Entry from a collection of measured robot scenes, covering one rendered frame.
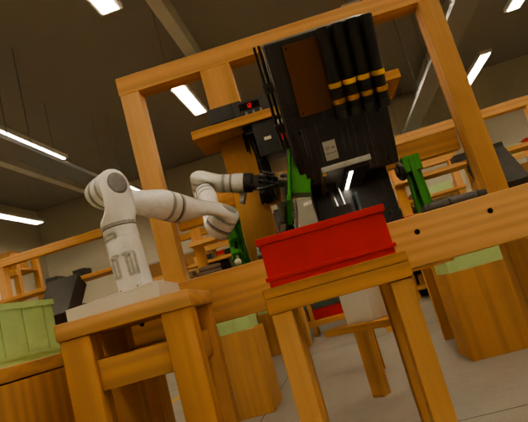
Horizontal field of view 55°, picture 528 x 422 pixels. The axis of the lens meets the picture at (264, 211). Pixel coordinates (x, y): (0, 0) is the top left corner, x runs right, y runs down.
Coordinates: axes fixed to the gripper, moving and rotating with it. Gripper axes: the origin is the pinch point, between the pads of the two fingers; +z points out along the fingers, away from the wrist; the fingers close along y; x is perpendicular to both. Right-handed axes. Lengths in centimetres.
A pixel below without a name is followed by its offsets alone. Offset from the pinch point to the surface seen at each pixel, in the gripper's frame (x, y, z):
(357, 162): -19.5, -20.2, 26.4
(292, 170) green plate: -8.0, -5.3, 4.7
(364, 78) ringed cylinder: -38.6, 0.2, 29.7
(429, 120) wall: 459, 931, 269
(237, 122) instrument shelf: -9.9, 30.9, -19.1
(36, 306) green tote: 1, -61, -70
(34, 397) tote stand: 3, -90, -58
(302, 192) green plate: -2.1, -11.2, 8.0
